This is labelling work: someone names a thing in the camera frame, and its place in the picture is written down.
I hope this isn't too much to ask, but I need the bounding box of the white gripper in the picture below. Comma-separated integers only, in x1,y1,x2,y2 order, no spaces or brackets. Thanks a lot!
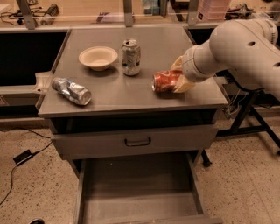
171,43,216,93

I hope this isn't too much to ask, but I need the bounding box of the red coke can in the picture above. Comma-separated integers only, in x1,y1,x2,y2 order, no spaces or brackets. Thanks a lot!
152,70,182,92

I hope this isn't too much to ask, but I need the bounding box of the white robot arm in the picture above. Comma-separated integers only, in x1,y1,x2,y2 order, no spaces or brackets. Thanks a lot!
171,18,280,99

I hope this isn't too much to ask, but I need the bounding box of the white green upright can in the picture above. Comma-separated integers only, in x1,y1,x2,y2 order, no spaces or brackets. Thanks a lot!
122,39,141,76

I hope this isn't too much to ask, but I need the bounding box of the grey drawer cabinet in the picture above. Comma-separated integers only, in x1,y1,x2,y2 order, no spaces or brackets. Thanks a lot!
38,25,229,224

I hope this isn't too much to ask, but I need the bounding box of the crushed blue silver can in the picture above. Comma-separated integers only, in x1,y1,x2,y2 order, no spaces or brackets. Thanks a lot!
52,77,92,106

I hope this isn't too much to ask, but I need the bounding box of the open middle drawer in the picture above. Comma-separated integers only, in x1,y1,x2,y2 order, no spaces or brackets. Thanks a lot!
73,152,223,224

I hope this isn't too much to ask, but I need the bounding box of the closed top drawer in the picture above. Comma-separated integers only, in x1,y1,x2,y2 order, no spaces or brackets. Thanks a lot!
52,124,218,159

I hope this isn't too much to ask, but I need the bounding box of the pink plastic container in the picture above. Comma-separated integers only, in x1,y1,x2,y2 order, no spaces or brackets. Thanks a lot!
198,0,230,21

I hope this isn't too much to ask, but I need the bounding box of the white paper bowl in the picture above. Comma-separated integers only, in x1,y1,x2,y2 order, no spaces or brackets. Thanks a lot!
79,46,118,71

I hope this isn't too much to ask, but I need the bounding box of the black folding stand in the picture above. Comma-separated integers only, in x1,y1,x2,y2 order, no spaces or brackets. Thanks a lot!
200,69,280,168

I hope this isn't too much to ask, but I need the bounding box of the dark coiled tool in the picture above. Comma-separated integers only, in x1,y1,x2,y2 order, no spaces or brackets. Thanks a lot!
40,4,60,25

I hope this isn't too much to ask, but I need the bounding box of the black power adapter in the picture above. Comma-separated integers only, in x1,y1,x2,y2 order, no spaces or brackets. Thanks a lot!
13,150,32,166

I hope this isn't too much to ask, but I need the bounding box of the black object on floor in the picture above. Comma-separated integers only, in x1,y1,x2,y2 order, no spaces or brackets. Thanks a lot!
28,218,45,224

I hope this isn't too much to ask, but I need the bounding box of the black floor cable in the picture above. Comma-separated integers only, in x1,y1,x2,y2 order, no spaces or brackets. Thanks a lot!
0,127,53,206

